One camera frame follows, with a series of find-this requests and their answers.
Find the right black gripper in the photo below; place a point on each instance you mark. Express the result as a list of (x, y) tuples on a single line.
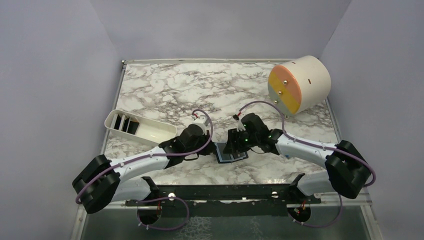
[(233, 146)]

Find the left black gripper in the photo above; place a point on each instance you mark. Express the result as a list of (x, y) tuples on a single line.
[(206, 137)]

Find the black card holder blue sleeves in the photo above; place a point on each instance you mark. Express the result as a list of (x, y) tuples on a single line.
[(223, 158)]

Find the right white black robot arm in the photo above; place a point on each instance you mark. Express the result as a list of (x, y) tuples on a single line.
[(345, 172)]

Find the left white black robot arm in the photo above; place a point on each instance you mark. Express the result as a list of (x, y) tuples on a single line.
[(101, 181)]

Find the stack of credit cards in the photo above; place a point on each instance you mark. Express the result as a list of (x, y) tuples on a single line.
[(124, 123)]

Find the white plastic tray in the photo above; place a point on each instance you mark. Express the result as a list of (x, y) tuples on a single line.
[(150, 132)]

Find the cream cylinder drum colored face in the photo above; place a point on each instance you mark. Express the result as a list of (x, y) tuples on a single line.
[(298, 84)]

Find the aluminium table frame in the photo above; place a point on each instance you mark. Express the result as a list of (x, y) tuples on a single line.
[(214, 95)]

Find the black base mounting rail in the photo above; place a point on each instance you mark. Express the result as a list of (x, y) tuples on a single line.
[(234, 200)]

